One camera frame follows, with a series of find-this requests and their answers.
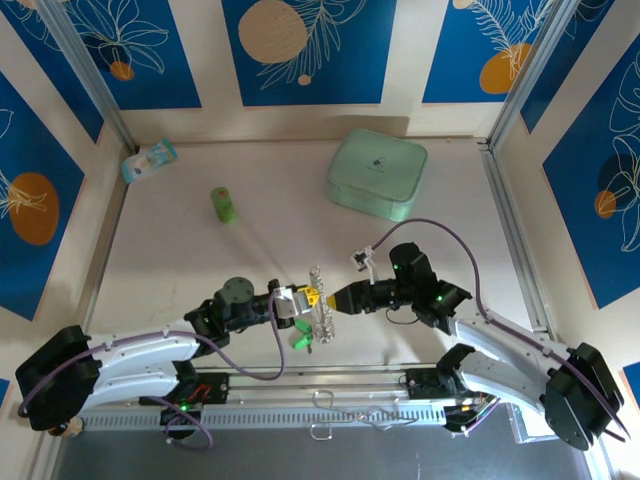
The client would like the aluminium corner post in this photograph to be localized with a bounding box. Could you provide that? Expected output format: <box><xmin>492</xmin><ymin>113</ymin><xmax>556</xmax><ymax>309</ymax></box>
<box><xmin>37</xmin><ymin>0</ymin><xmax>140</xmax><ymax>154</ymax></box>
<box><xmin>487</xmin><ymin>0</ymin><xmax>616</xmax><ymax>151</ymax></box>

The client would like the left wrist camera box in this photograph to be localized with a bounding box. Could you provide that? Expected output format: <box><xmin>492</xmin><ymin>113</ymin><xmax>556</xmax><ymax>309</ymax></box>
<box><xmin>271</xmin><ymin>285</ymin><xmax>307</xmax><ymax>320</ymax></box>

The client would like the blue floral wall poster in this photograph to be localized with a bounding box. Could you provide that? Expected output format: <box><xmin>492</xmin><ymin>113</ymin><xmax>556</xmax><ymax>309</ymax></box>
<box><xmin>519</xmin><ymin>0</ymin><xmax>640</xmax><ymax>135</ymax></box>
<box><xmin>0</xmin><ymin>7</ymin><xmax>105</xmax><ymax>145</ymax></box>

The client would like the mint green zip case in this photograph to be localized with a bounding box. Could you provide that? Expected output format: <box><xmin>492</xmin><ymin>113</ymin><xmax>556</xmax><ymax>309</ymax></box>
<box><xmin>325</xmin><ymin>128</ymin><xmax>430</xmax><ymax>225</ymax></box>

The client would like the blue poster with dark circle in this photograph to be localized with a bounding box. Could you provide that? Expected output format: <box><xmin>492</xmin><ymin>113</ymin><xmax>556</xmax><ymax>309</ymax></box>
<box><xmin>542</xmin><ymin>48</ymin><xmax>640</xmax><ymax>311</ymax></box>

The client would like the bent metal wire hook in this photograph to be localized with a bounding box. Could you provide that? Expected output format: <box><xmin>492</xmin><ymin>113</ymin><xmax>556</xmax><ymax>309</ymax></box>
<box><xmin>308</xmin><ymin>388</ymin><xmax>419</xmax><ymax>442</ymax></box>

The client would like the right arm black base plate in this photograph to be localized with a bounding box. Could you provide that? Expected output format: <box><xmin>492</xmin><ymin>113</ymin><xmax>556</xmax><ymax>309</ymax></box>
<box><xmin>405</xmin><ymin>368</ymin><xmax>451</xmax><ymax>401</ymax></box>

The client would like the blue poster with beige circle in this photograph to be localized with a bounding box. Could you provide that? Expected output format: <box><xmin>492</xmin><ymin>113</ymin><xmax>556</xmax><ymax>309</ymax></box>
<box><xmin>221</xmin><ymin>0</ymin><xmax>399</xmax><ymax>107</ymax></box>

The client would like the long aluminium base rail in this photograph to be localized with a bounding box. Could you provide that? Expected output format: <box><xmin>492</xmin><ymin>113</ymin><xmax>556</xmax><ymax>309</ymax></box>
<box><xmin>47</xmin><ymin>362</ymin><xmax>586</xmax><ymax>409</ymax></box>

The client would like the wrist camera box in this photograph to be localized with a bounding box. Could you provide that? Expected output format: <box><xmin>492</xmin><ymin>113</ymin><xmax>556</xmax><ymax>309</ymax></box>
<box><xmin>348</xmin><ymin>247</ymin><xmax>381</xmax><ymax>282</ymax></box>
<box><xmin>271</xmin><ymin>285</ymin><xmax>307</xmax><ymax>320</ymax></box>

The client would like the grey slotted cable duct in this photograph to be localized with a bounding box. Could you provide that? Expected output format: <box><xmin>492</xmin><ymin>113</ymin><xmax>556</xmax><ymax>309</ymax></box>
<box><xmin>79</xmin><ymin>402</ymin><xmax>516</xmax><ymax>431</ymax></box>

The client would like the blue poster with feather drawing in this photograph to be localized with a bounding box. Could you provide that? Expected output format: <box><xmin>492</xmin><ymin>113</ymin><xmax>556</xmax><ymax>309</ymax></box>
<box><xmin>422</xmin><ymin>0</ymin><xmax>564</xmax><ymax>105</ymax></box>

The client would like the blue white tissue packet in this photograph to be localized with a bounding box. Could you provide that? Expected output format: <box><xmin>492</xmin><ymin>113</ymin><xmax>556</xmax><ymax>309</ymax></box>
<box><xmin>121</xmin><ymin>138</ymin><xmax>180</xmax><ymax>185</ymax></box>

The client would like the metal key band with rings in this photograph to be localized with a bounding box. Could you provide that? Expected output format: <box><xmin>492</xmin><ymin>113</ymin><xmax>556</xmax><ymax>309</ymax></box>
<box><xmin>308</xmin><ymin>265</ymin><xmax>335</xmax><ymax>346</ymax></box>

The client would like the blue poster with orange oval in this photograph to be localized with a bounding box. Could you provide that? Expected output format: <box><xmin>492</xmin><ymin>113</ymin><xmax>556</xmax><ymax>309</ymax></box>
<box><xmin>0</xmin><ymin>72</ymin><xmax>86</xmax><ymax>322</ymax></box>

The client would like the aluminium side rail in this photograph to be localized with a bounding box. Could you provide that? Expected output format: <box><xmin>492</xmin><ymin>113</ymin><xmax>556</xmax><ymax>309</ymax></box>
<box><xmin>478</xmin><ymin>139</ymin><xmax>556</xmax><ymax>334</ymax></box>

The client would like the blue poster with lily drawing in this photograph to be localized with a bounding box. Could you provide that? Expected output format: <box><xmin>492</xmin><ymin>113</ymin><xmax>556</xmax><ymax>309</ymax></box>
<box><xmin>67</xmin><ymin>0</ymin><xmax>203</xmax><ymax>111</ymax></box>

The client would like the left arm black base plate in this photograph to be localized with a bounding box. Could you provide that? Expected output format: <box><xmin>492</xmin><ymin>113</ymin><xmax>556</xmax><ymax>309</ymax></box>
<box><xmin>139</xmin><ymin>372</ymin><xmax>231</xmax><ymax>407</ymax></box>

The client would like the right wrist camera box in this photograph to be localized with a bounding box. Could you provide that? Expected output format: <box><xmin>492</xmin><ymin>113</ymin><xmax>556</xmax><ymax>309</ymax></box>
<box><xmin>348</xmin><ymin>247</ymin><xmax>381</xmax><ymax>282</ymax></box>

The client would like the brown bottle with orange cap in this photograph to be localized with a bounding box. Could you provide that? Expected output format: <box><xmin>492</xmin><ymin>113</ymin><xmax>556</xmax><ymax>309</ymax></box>
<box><xmin>52</xmin><ymin>417</ymin><xmax>84</xmax><ymax>440</ymax></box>

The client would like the green cylindrical bottle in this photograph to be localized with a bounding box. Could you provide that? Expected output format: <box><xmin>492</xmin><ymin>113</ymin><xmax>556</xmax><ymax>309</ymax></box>
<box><xmin>209</xmin><ymin>186</ymin><xmax>237</xmax><ymax>224</ymax></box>

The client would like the grey metal box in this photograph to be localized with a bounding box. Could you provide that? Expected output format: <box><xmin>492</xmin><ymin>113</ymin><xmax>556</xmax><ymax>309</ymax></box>
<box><xmin>509</xmin><ymin>399</ymin><xmax>554</xmax><ymax>444</ymax></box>

